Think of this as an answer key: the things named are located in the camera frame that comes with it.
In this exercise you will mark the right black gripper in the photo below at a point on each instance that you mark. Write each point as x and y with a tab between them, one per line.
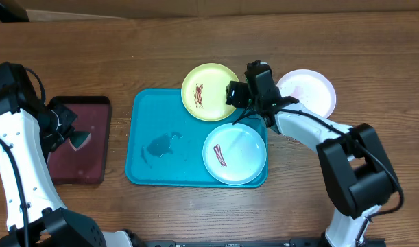
236	95

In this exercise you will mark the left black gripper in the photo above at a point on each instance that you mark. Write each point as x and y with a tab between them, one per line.
51	144

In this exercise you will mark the dark green sponge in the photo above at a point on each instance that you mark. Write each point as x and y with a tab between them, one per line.
79	139

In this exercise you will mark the yellow-green plate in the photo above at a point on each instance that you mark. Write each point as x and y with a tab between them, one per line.
203	92

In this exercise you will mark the white plate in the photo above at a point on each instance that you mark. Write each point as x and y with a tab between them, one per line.
311	88

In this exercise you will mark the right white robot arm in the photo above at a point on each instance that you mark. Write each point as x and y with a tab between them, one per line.
359	178

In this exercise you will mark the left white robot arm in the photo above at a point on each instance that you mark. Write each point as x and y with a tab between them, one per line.
30	129

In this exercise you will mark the dark red sponge tray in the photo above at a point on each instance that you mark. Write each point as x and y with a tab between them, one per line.
87	165

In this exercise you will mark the teal plastic tray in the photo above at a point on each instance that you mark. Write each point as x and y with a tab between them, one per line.
166	142

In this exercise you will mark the light blue plate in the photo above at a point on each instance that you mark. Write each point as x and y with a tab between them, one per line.
234	154

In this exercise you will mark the cardboard backboard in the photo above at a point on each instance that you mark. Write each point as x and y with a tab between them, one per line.
89	9

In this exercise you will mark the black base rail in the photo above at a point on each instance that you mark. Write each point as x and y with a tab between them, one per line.
236	243

